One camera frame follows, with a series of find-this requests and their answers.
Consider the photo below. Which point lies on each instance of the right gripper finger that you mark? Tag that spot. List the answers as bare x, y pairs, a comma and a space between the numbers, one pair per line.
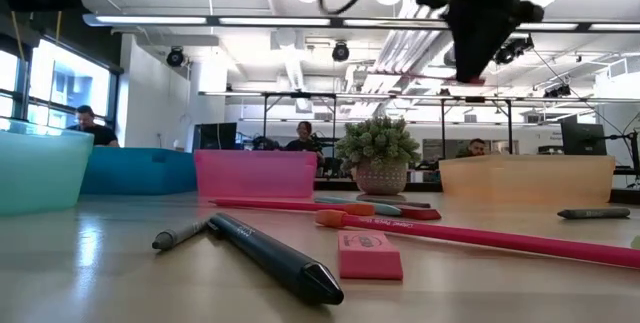
490, 43
465, 48

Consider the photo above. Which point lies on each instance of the teal pen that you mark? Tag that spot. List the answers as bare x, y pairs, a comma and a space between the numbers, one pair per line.
387, 209

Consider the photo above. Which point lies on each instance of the red eraser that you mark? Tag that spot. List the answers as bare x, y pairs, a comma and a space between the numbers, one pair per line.
422, 213

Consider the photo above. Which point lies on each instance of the black round ceiling spotlight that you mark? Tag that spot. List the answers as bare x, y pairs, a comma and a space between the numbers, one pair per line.
175, 56
340, 52

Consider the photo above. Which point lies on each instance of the green translucent plastic bin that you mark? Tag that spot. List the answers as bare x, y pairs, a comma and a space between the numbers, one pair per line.
40, 173

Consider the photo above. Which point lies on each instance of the grey crayon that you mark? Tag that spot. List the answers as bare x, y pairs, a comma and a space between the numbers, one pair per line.
415, 204
595, 213

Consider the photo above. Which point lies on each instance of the pink translucent plastic bin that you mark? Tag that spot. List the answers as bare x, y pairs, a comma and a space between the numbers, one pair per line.
255, 173

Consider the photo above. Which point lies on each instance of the black overhead camera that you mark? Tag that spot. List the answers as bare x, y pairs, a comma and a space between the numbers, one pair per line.
510, 52

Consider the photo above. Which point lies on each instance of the long ceiling light strip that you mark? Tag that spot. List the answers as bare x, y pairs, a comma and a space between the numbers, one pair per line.
150, 20

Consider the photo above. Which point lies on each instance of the silver ventilation duct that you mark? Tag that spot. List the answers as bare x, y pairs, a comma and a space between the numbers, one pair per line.
400, 48

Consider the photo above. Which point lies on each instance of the pink eraser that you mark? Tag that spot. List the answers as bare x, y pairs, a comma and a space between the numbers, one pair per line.
370, 260

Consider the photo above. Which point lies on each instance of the large window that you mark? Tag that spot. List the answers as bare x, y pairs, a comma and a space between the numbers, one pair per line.
70, 83

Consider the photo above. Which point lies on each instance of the artificial succulent in white pot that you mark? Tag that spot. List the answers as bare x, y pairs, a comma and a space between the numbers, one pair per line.
380, 178

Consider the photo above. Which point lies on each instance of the black metal station frame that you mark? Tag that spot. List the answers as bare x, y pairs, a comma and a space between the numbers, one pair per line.
300, 95
475, 99

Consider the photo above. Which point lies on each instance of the black pen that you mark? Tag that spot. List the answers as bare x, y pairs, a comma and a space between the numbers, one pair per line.
275, 258

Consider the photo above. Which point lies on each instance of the silver pen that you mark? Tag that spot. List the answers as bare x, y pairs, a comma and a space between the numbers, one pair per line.
177, 234

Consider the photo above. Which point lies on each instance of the blue plastic bin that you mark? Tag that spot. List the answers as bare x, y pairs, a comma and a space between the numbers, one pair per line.
140, 170

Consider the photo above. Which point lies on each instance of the orange translucent plastic bin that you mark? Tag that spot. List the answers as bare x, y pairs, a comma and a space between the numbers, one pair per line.
525, 178

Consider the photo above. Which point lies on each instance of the black computer monitor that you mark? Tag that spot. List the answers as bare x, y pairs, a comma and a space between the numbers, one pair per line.
582, 139
215, 137

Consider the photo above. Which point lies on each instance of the person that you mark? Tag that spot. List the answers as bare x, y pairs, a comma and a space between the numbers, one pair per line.
475, 149
97, 135
302, 143

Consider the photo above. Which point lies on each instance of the pink pencil orange eraser cap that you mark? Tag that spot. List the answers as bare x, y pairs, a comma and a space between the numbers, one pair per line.
280, 205
475, 237

